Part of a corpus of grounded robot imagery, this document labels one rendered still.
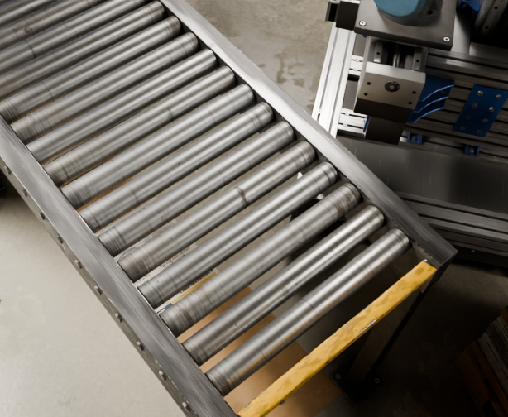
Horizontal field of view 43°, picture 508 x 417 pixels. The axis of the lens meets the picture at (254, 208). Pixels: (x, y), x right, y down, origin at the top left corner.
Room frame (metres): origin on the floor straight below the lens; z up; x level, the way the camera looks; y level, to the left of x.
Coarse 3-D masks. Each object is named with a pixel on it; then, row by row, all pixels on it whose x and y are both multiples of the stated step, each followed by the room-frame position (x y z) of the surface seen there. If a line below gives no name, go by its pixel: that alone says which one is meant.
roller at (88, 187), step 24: (240, 96) 0.91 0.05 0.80; (192, 120) 0.83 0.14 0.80; (216, 120) 0.85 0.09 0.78; (144, 144) 0.76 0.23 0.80; (168, 144) 0.77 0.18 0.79; (96, 168) 0.70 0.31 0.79; (120, 168) 0.70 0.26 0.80; (144, 168) 0.73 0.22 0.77; (72, 192) 0.64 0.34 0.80; (96, 192) 0.65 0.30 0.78
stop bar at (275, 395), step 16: (416, 272) 0.52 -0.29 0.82; (432, 272) 0.53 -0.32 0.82; (400, 288) 0.49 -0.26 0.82; (416, 288) 0.49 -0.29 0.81; (384, 304) 0.46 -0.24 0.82; (352, 320) 0.42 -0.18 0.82; (368, 320) 0.42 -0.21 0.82; (336, 336) 0.39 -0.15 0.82; (352, 336) 0.39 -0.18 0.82; (320, 352) 0.36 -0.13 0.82; (336, 352) 0.36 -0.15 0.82; (304, 368) 0.33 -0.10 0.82; (320, 368) 0.34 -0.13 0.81; (272, 384) 0.30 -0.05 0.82; (288, 384) 0.31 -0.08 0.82; (256, 400) 0.28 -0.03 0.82; (272, 400) 0.28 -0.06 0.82; (240, 416) 0.25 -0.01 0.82; (256, 416) 0.25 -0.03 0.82
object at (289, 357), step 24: (216, 312) 0.75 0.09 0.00; (240, 336) 0.69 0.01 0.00; (216, 360) 0.61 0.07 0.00; (288, 360) 0.63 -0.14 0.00; (240, 384) 0.54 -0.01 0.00; (264, 384) 0.55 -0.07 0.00; (312, 384) 0.56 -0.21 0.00; (240, 408) 0.48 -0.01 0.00; (288, 408) 0.49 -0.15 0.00; (312, 408) 0.49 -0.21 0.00
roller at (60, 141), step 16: (192, 64) 0.99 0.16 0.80; (208, 64) 1.00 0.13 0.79; (160, 80) 0.93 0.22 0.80; (176, 80) 0.95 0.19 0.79; (192, 80) 0.97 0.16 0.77; (128, 96) 0.88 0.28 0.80; (144, 96) 0.89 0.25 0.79; (160, 96) 0.91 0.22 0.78; (96, 112) 0.83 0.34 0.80; (112, 112) 0.84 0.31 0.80; (128, 112) 0.86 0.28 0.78; (64, 128) 0.78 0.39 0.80; (80, 128) 0.79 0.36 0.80; (96, 128) 0.80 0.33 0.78; (32, 144) 0.74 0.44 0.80; (48, 144) 0.74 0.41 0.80; (64, 144) 0.75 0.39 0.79; (80, 144) 0.78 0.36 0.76; (48, 160) 0.72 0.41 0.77
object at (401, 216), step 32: (160, 0) 1.18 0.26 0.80; (192, 32) 1.09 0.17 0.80; (224, 64) 1.00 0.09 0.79; (256, 96) 0.92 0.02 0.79; (288, 96) 0.92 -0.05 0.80; (320, 128) 0.84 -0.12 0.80; (320, 160) 0.78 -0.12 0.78; (352, 160) 0.77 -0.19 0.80; (384, 192) 0.70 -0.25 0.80; (416, 224) 0.63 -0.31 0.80; (416, 256) 0.58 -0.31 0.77; (448, 256) 0.57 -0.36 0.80
